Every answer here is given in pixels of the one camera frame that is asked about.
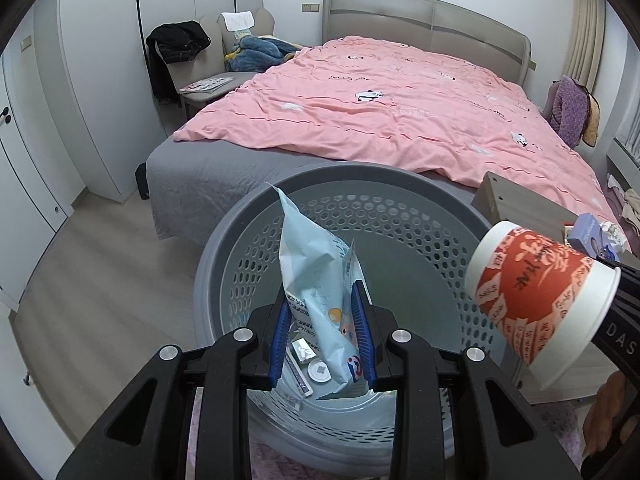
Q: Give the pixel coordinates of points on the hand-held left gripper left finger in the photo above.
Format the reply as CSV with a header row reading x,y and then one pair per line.
x,y
280,345

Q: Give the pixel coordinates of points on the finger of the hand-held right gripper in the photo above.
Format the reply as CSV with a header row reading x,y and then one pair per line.
x,y
627,266

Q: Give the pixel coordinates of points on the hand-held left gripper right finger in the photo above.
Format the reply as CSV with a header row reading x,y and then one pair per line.
x,y
362,335

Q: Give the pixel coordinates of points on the small white round cap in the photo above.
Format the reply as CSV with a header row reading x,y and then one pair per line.
x,y
320,371

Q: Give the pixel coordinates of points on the red and white paper cup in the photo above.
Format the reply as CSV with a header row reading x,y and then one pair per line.
x,y
540,300

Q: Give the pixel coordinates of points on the light blue wet wipe packet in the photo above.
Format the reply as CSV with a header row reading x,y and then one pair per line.
x,y
310,260

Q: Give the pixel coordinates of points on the grey perforated plastic basket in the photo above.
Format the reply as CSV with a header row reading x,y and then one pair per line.
x,y
400,220

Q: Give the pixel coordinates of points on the person's right hand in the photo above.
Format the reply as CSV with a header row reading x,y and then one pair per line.
x,y
605,405

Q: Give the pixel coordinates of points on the crumpled white paper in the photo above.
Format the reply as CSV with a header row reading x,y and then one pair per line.
x,y
614,232

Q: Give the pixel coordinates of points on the printed paper strip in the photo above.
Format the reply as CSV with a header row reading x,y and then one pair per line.
x,y
300,382

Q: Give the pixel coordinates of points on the blue tissue box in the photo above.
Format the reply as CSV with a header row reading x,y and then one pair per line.
x,y
587,232

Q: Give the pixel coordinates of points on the beige cloth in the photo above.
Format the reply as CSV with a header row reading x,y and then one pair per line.
x,y
632,212

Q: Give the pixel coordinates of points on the grey window bench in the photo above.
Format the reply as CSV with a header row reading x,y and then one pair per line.
x,y
625,162

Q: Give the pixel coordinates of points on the yellow towel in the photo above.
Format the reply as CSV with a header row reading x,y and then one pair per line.
x,y
591,120

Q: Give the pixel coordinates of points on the purple fluffy garment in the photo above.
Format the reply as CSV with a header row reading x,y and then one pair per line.
x,y
570,110

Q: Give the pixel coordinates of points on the purple garment on chair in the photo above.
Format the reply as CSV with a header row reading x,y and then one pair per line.
x,y
550,102

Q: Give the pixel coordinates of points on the grey bed sheet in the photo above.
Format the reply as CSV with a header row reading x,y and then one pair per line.
x,y
200,175

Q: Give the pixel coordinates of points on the bed with pink duvet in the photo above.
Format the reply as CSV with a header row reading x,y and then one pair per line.
x,y
400,110

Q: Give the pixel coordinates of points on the beige curtain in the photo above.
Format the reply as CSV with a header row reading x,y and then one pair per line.
x,y
585,35

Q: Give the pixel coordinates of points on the magazine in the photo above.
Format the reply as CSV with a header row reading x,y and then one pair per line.
x,y
205,84

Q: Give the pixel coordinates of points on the beige chair with black clothing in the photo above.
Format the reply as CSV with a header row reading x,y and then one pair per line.
x,y
200,67

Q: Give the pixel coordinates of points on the blue fleece blanket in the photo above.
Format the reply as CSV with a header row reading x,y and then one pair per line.
x,y
260,52

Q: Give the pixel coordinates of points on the white wardrobe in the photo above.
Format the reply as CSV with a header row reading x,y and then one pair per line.
x,y
100,85

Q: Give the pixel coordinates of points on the black clothing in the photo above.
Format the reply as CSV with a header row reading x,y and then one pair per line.
x,y
175,42

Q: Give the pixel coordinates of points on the grey padded headboard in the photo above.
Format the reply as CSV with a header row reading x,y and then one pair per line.
x,y
425,15

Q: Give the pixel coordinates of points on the beige chair with blue blanket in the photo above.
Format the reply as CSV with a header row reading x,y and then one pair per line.
x,y
265,22

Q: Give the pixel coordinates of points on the wall socket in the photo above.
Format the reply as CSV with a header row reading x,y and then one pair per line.
x,y
310,7

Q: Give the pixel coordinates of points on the wall switch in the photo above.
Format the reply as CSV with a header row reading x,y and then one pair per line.
x,y
26,43

